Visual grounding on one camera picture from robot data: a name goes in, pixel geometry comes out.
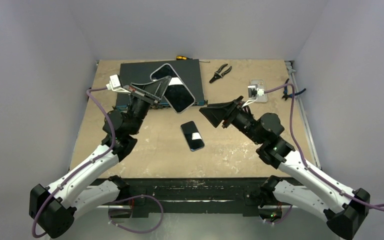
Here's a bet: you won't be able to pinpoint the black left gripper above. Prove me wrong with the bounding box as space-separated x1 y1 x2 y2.
127 76 171 135

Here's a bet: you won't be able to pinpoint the phone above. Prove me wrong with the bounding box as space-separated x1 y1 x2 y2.
250 79 268 103
150 63 196 114

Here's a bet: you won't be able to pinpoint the blue smartphone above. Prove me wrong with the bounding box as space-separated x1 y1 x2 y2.
180 121 205 152

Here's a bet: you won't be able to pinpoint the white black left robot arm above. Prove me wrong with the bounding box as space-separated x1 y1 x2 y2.
29 75 171 239

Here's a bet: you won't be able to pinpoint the yellow black screwdriver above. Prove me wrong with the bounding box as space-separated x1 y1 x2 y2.
175 55 210 63

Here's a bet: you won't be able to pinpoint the black grey wire stripper pliers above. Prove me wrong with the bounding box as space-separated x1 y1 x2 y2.
209 63 233 84

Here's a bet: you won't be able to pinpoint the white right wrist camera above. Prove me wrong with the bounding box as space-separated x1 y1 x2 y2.
242 84 268 109

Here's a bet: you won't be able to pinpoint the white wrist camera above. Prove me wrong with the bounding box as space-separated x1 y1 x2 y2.
106 74 131 95
242 84 268 109

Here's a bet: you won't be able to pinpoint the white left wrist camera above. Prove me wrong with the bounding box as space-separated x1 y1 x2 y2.
106 74 131 95

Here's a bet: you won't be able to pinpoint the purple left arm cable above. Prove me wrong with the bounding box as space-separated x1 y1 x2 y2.
31 87 165 239

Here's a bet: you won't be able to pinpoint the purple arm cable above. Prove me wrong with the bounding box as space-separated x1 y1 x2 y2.
261 82 384 226
31 87 165 239

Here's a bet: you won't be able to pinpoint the blue handled cutting pliers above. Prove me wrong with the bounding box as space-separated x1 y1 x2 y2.
281 78 307 101

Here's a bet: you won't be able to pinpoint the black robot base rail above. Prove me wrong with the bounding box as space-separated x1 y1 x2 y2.
109 175 289 218

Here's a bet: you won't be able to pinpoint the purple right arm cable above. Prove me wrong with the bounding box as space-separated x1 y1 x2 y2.
261 82 384 226

